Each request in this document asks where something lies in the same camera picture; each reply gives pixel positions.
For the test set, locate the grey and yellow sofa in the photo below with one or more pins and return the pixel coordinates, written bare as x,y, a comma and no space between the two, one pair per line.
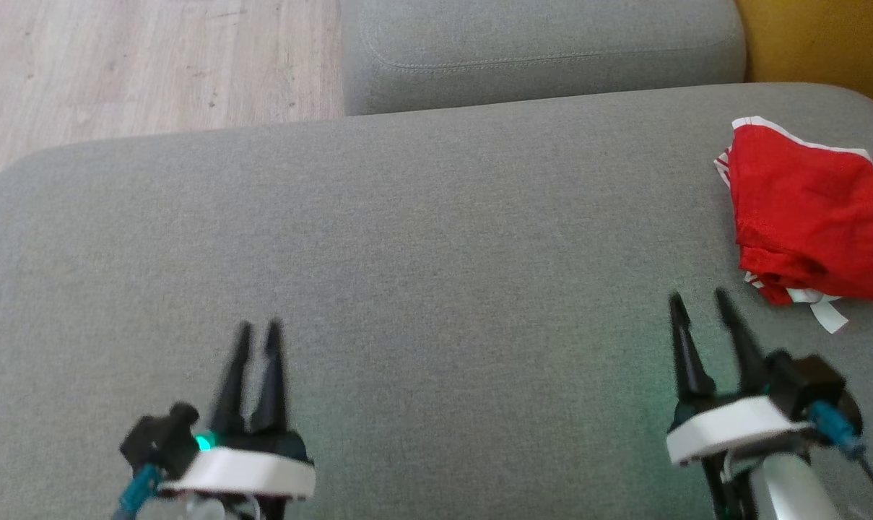
407,253

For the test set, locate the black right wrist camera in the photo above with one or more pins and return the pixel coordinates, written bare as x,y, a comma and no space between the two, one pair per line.
811,379

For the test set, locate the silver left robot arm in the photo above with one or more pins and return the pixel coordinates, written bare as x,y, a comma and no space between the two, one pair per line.
190,510

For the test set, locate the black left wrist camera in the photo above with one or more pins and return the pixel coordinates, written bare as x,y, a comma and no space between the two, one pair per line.
162,440

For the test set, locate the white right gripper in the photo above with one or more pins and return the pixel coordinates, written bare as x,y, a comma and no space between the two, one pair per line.
725,430

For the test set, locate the yellow sofa backrest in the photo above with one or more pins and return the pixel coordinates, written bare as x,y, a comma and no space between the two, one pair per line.
826,43

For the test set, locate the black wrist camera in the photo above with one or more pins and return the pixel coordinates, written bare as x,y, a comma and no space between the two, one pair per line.
162,440
811,379

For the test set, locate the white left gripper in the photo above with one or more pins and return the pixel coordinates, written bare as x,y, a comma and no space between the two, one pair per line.
255,473

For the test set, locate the red shorts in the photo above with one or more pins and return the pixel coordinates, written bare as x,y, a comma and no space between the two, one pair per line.
828,315

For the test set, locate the grey sofa seat cushion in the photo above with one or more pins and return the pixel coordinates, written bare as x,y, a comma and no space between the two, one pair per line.
537,43

